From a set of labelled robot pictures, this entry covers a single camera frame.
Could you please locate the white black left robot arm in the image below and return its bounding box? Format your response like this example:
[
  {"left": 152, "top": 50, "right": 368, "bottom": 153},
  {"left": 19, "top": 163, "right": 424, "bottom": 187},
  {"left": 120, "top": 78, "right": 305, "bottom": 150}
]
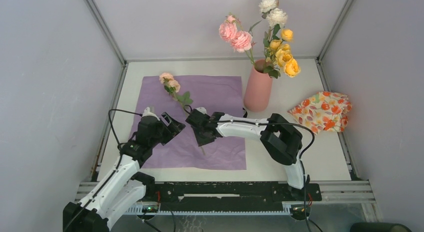
[{"left": 62, "top": 108, "right": 186, "bottom": 231}]

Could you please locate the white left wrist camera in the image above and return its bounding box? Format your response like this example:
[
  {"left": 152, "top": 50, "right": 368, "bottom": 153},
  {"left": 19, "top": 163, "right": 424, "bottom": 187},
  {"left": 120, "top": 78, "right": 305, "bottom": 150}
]
[{"left": 142, "top": 107, "right": 160, "bottom": 120}]

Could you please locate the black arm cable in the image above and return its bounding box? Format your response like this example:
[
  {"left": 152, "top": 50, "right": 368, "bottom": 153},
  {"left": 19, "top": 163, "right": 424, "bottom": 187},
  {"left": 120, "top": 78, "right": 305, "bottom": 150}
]
[
  {"left": 62, "top": 108, "right": 144, "bottom": 232},
  {"left": 182, "top": 105, "right": 316, "bottom": 232}
]

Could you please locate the yellow flower bunch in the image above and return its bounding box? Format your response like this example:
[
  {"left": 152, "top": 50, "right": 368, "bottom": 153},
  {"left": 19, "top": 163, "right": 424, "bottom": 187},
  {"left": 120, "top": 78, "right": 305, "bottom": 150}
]
[{"left": 263, "top": 25, "right": 301, "bottom": 79}]

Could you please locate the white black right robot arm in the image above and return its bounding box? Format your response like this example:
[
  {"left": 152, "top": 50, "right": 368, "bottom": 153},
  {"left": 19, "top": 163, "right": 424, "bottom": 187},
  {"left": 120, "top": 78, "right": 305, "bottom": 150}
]
[{"left": 186, "top": 108, "right": 309, "bottom": 200}]

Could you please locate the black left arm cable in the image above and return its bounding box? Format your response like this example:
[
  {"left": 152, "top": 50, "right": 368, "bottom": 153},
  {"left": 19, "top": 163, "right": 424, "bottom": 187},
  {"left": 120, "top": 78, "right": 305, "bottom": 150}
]
[{"left": 62, "top": 108, "right": 144, "bottom": 232}]

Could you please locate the pink flower stem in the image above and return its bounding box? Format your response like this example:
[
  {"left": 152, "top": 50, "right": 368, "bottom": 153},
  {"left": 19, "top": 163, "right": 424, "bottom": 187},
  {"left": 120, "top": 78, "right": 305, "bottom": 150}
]
[{"left": 218, "top": 13, "right": 263, "bottom": 72}]

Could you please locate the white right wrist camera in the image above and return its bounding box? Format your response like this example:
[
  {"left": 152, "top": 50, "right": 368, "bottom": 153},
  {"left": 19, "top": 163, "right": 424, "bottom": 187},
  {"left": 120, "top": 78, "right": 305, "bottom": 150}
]
[{"left": 196, "top": 107, "right": 207, "bottom": 114}]

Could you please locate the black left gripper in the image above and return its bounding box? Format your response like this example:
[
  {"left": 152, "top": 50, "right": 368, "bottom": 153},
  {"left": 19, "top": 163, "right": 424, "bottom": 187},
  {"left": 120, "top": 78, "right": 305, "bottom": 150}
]
[{"left": 149, "top": 112, "right": 185, "bottom": 147}]

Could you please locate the pink purple wrapping paper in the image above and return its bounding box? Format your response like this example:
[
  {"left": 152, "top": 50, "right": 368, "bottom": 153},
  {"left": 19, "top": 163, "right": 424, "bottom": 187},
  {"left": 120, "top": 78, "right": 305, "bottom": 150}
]
[{"left": 135, "top": 75, "right": 247, "bottom": 170}]

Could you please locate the white flower stem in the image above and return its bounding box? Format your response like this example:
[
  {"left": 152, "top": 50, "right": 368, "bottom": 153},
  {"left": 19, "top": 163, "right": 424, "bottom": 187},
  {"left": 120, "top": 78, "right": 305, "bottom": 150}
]
[{"left": 259, "top": 0, "right": 288, "bottom": 45}]

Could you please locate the floral patterned cloth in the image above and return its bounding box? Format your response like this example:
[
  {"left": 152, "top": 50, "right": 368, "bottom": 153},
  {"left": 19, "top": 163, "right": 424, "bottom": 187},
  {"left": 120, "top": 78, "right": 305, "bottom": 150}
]
[{"left": 288, "top": 91, "right": 352, "bottom": 135}]

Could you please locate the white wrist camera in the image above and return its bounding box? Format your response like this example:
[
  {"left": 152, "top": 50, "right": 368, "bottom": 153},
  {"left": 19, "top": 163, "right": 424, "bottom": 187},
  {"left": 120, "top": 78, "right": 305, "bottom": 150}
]
[
  {"left": 142, "top": 107, "right": 160, "bottom": 120},
  {"left": 196, "top": 107, "right": 207, "bottom": 114}
]

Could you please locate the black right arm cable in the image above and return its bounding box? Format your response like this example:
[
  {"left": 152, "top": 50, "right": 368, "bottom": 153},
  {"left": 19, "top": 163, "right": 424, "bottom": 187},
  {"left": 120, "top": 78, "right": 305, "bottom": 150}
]
[{"left": 182, "top": 105, "right": 316, "bottom": 232}]

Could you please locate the peach flower stem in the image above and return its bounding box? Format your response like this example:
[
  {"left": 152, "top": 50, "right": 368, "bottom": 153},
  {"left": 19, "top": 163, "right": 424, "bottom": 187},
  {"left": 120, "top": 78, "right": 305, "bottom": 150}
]
[{"left": 158, "top": 72, "right": 207, "bottom": 156}]

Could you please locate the pink cylindrical vase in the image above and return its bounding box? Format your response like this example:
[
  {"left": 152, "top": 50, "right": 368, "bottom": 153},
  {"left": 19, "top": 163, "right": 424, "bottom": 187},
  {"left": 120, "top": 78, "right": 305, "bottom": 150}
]
[{"left": 243, "top": 59, "right": 273, "bottom": 112}]

